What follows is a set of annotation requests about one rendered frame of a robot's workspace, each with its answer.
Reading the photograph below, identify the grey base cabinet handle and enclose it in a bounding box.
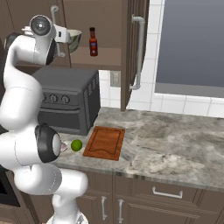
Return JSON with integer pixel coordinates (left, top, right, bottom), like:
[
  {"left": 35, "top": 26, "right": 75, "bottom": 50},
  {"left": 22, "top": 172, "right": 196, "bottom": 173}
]
[
  {"left": 101, "top": 195, "right": 108, "bottom": 221},
  {"left": 117, "top": 199, "right": 125, "bottom": 224}
]

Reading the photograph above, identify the brown wall cabinet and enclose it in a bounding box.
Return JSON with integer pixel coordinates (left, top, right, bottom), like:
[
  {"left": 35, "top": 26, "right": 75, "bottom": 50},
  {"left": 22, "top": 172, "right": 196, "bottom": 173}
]
[{"left": 62, "top": 0, "right": 130, "bottom": 72}]

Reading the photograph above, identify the brown drawer front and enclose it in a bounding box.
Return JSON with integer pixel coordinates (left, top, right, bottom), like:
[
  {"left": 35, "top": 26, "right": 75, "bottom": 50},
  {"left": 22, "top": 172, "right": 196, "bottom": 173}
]
[{"left": 113, "top": 174, "right": 207, "bottom": 206}]

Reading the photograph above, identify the brown base cabinet door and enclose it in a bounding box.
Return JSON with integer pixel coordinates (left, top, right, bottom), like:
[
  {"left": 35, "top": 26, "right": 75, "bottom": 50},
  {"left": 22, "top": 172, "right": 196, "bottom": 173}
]
[
  {"left": 113, "top": 192, "right": 224, "bottom": 224},
  {"left": 76, "top": 171, "right": 114, "bottom": 224}
]

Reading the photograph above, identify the window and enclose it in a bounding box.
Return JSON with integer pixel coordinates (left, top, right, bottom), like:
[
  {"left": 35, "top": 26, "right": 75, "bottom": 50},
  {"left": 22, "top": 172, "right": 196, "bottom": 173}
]
[{"left": 154, "top": 0, "right": 224, "bottom": 99}]

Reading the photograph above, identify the green lime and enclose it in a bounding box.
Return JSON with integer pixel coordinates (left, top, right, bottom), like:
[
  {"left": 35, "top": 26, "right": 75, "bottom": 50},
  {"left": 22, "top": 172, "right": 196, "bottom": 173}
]
[{"left": 70, "top": 139, "right": 84, "bottom": 153}]

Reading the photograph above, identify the wooden cutting board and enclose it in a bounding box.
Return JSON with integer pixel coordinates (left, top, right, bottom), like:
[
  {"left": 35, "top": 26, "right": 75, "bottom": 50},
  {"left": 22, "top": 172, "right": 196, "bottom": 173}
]
[{"left": 81, "top": 125, "right": 126, "bottom": 162}]

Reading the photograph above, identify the grey drawer handle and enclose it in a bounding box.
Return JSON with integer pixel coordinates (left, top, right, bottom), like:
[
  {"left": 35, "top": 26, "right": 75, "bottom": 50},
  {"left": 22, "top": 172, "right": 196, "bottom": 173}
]
[{"left": 151, "top": 185, "right": 184, "bottom": 200}]

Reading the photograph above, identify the dark grey toaster oven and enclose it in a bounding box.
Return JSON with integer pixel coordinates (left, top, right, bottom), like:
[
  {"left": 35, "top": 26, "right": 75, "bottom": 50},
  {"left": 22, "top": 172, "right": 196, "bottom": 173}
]
[{"left": 31, "top": 67, "right": 102, "bottom": 137}]

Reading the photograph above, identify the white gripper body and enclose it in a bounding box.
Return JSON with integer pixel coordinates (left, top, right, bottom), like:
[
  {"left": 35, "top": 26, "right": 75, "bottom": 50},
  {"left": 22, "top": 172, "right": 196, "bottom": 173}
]
[{"left": 61, "top": 27, "right": 72, "bottom": 44}]

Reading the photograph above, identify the grey wall outlet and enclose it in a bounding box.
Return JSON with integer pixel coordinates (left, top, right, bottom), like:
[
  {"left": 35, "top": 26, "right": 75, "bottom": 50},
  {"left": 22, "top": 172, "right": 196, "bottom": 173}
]
[{"left": 109, "top": 70, "right": 122, "bottom": 88}]

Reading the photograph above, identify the pale green bowl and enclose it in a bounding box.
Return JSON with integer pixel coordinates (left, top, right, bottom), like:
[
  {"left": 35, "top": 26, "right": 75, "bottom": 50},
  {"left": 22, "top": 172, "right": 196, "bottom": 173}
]
[{"left": 67, "top": 29, "right": 83, "bottom": 55}]

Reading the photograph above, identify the red condiment bottle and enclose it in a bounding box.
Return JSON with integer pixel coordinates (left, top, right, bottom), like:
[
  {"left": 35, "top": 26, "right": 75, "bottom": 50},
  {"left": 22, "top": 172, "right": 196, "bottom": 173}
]
[{"left": 88, "top": 26, "right": 99, "bottom": 57}]

